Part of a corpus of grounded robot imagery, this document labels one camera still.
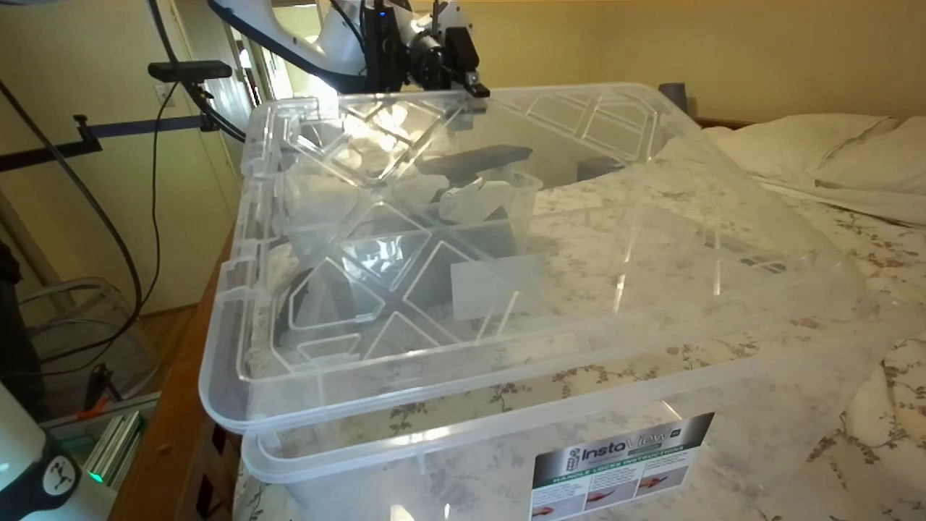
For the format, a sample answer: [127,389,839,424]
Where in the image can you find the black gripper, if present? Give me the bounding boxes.
[359,0,489,98]

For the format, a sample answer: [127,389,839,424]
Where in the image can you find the clear plastic box lid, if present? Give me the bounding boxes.
[198,82,872,437]

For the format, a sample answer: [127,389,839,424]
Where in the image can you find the white box label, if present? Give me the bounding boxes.
[530,415,716,521]

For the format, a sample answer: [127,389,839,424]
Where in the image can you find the floral bed sheet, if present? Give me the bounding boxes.
[550,159,923,521]

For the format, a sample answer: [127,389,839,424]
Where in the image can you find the wooden bed footboard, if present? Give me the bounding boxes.
[107,271,242,521]

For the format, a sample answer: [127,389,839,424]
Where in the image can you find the right white pillow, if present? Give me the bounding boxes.
[706,113,926,226]

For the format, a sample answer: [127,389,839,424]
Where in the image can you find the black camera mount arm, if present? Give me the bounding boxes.
[0,58,243,178]

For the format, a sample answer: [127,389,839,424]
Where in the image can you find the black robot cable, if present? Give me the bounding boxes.
[0,0,198,372]

